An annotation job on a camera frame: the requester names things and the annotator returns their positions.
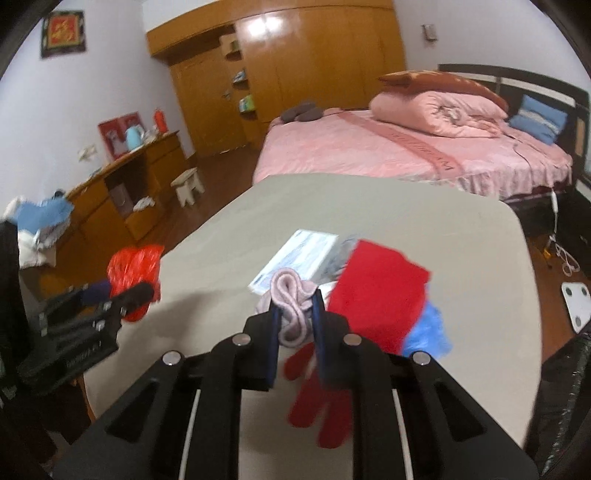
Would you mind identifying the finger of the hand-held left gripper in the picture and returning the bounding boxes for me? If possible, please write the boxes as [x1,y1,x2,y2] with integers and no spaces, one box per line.
[108,282,155,322]
[39,282,114,325]

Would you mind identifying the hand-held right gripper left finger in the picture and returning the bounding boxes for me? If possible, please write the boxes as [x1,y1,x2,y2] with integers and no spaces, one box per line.
[48,302,282,480]

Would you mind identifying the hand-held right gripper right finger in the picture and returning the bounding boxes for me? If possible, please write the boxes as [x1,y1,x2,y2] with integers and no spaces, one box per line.
[311,290,541,480]

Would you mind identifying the red plastic bag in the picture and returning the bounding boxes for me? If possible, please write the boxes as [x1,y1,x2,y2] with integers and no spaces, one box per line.
[107,244,165,323]

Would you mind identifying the pale pink knit sock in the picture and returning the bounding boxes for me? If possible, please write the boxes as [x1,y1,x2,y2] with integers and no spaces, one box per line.
[256,268,325,350]

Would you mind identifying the red glove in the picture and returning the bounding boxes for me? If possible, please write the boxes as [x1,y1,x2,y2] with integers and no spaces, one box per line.
[283,344,355,449]

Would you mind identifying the red cloth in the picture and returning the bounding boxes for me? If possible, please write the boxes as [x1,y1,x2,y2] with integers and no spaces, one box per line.
[326,239,431,357]

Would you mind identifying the black trash bin with bag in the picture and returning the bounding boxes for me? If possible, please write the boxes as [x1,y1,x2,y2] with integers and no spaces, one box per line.
[525,323,591,480]

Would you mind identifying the white cloth pile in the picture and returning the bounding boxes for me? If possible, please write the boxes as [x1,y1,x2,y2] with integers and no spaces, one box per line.
[17,222,61,267]

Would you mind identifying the blue cloth pile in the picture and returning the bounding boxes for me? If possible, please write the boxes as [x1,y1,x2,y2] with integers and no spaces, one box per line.
[13,191,75,232]

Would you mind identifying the wooden desk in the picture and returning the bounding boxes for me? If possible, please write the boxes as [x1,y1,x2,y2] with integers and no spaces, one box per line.
[58,130,190,275]

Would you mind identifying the small white stool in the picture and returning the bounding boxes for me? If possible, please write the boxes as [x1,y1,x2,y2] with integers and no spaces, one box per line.
[170,168,206,208]

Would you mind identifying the grey table cover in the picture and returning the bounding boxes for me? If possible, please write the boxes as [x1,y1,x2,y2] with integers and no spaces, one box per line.
[83,173,542,449]

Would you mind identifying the bed with pink sheet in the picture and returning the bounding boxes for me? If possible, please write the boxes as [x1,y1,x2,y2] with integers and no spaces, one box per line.
[253,108,575,205]

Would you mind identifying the folded pink quilt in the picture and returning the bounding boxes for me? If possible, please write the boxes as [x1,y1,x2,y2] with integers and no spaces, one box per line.
[370,90,509,138]

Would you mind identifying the white bathroom scale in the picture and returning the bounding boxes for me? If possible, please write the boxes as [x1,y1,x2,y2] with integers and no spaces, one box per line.
[561,281,591,334]

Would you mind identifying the wooden wardrobe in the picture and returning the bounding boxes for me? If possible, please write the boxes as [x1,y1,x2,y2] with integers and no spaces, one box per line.
[147,0,407,158]

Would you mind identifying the folded brown blanket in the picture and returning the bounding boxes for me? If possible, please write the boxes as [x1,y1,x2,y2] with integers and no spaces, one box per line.
[379,69,509,112]

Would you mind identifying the dark nightstand with white drawer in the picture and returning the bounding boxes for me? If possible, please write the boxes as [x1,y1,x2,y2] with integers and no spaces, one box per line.
[571,178,591,259]

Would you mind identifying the blue pillow with patterned band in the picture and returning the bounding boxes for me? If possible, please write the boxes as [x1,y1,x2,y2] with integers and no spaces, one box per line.
[509,95,568,145]

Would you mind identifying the dark wooden headboard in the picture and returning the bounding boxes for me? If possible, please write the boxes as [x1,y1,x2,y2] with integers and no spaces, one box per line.
[438,64,591,164]

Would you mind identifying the red picture frame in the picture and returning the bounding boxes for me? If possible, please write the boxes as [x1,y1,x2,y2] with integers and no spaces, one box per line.
[98,112,142,162]

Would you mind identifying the white floor cables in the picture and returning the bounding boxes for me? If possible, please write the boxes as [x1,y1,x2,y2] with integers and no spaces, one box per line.
[547,235,583,276]

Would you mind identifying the red and black wall poster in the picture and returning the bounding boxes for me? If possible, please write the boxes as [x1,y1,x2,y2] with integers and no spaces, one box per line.
[40,10,88,60]

